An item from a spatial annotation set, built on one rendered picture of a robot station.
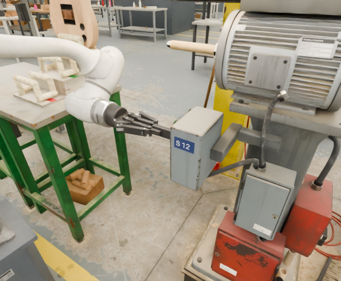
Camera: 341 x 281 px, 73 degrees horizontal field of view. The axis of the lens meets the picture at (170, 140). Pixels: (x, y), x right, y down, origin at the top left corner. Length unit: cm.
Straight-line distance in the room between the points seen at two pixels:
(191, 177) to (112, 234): 118
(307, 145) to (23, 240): 99
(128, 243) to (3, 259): 90
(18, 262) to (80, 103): 60
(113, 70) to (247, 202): 66
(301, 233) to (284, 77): 60
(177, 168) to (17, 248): 61
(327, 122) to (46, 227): 180
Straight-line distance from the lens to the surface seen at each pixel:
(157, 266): 162
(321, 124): 76
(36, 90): 135
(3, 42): 79
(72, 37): 151
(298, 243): 109
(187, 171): 68
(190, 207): 189
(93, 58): 86
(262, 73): 71
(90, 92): 85
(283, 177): 83
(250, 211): 90
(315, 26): 74
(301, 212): 98
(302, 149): 83
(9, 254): 100
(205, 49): 88
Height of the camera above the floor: 143
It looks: 33 degrees down
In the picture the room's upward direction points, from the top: straight up
